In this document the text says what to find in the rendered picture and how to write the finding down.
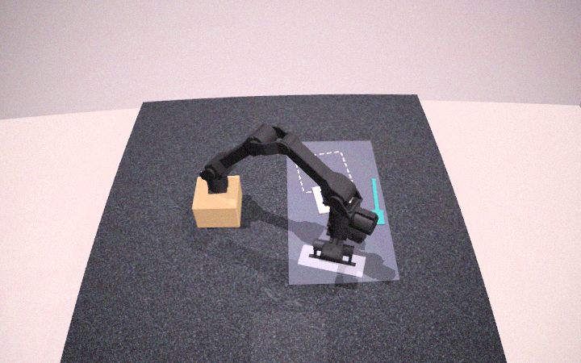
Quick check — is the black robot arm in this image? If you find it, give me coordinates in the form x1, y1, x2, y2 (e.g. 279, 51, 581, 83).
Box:
199, 123, 378, 244

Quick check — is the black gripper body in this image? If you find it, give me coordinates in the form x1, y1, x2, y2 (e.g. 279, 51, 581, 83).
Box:
320, 219, 349, 263

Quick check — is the teal small trowel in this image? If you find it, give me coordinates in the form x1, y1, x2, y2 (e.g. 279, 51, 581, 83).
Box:
371, 178, 385, 225

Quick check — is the white square tile with dark square centre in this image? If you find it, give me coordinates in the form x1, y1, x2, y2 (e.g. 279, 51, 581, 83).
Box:
312, 186, 330, 214

